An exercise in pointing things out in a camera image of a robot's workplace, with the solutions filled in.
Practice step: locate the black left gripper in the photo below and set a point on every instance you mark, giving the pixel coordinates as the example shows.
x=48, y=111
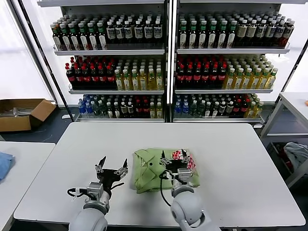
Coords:
x=108, y=176

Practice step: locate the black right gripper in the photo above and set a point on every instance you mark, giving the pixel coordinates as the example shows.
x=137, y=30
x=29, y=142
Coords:
x=175, y=165

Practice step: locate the green t-shirt with red print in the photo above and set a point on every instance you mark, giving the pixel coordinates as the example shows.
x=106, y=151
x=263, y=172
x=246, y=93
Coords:
x=146, y=175

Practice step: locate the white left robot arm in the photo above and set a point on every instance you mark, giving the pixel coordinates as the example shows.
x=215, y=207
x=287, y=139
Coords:
x=91, y=219

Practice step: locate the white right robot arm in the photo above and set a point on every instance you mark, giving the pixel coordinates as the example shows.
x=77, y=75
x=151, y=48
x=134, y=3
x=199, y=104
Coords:
x=187, y=209

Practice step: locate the small yellow tea bottle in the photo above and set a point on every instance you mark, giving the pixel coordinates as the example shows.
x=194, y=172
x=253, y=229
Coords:
x=258, y=110
x=159, y=111
x=250, y=111
x=152, y=111

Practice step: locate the small blue drink bottle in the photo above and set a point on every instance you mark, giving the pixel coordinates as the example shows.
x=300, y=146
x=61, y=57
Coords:
x=82, y=108
x=178, y=108
x=185, y=108
x=89, y=108

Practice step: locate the clear green water bottle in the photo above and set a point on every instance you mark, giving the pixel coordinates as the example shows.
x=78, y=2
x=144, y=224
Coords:
x=96, y=109
x=201, y=110
x=103, y=110
x=193, y=109

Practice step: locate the small red-label cola bottle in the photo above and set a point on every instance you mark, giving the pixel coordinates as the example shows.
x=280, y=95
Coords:
x=237, y=108
x=244, y=108
x=138, y=109
x=145, y=109

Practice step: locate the small white-cap dark bottle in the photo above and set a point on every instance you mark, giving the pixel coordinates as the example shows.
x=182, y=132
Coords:
x=116, y=111
x=229, y=108
x=130, y=109
x=222, y=108
x=109, y=111
x=123, y=109
x=207, y=110
x=215, y=110

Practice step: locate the red-cap cola bottle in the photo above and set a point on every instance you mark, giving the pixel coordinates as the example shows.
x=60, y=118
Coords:
x=79, y=79
x=221, y=77
x=181, y=77
x=95, y=79
x=87, y=79
x=103, y=79
x=213, y=77
x=197, y=77
x=110, y=79
x=71, y=79
x=205, y=77
x=189, y=77

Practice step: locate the white side table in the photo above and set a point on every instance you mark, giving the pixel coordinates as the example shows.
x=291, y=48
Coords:
x=26, y=163

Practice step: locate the black storage crate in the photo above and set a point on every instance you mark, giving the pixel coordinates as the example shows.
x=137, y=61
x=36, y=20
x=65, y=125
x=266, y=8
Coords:
x=274, y=154

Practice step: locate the blue folded cloth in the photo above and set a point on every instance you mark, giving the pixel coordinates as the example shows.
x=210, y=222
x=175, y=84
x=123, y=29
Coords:
x=4, y=166

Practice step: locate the open cardboard box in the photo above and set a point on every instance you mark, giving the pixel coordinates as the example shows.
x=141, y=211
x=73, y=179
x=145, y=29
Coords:
x=14, y=124

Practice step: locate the metal parts in bags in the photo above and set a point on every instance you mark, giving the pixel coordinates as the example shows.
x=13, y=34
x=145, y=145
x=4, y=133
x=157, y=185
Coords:
x=19, y=111

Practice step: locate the red cloth item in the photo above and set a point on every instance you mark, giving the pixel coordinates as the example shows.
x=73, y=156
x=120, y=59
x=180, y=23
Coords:
x=288, y=164

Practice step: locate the white shelf unit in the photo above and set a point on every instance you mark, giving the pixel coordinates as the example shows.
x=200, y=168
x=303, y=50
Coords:
x=108, y=52
x=228, y=51

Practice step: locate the grey crumpled cloth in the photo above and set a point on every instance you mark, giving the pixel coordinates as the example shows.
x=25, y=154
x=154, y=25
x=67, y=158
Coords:
x=294, y=151

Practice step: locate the green-cap dark tea bottle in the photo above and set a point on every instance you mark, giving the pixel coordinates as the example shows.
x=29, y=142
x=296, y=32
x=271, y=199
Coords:
x=202, y=38
x=222, y=38
x=92, y=39
x=183, y=38
x=192, y=38
x=83, y=39
x=102, y=39
x=57, y=41
x=66, y=39
x=231, y=38
x=212, y=38
x=74, y=39

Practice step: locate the white-label dark drink bottle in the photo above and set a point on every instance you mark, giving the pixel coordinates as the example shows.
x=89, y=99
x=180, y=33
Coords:
x=260, y=33
x=270, y=33
x=138, y=31
x=279, y=33
x=157, y=31
x=119, y=32
x=148, y=31
x=128, y=32
x=110, y=32

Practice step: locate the beige-label dark drink bottle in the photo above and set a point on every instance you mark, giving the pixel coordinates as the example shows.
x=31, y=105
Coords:
x=241, y=32
x=251, y=32

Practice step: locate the red-brown tea bottle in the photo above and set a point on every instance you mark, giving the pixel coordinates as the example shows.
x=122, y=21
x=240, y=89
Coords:
x=287, y=34

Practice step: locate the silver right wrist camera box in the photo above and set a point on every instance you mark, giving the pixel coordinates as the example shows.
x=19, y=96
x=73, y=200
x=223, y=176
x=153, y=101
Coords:
x=184, y=175

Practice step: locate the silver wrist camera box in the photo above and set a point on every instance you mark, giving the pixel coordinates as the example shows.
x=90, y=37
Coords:
x=184, y=175
x=95, y=188

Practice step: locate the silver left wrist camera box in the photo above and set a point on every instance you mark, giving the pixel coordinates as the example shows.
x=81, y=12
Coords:
x=95, y=188

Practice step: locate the black window frame post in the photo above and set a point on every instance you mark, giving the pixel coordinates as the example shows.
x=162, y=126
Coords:
x=50, y=72

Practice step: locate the grey metal frame table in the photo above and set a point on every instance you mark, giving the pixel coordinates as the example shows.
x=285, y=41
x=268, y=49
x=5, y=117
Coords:
x=292, y=99

